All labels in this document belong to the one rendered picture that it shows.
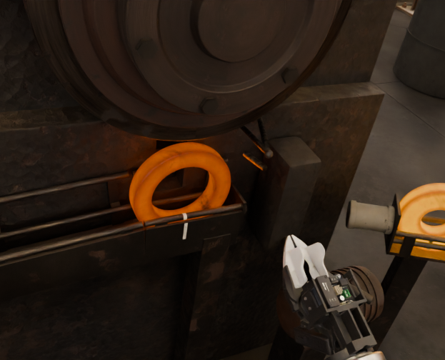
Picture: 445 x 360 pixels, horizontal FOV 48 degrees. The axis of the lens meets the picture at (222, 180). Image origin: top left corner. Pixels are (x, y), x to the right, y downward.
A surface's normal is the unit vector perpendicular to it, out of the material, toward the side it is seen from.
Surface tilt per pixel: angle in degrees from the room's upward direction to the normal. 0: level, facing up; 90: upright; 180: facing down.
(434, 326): 0
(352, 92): 0
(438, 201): 90
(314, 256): 87
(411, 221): 90
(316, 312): 90
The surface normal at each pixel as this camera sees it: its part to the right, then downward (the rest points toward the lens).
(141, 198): 0.41, 0.60
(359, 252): 0.14, -0.79
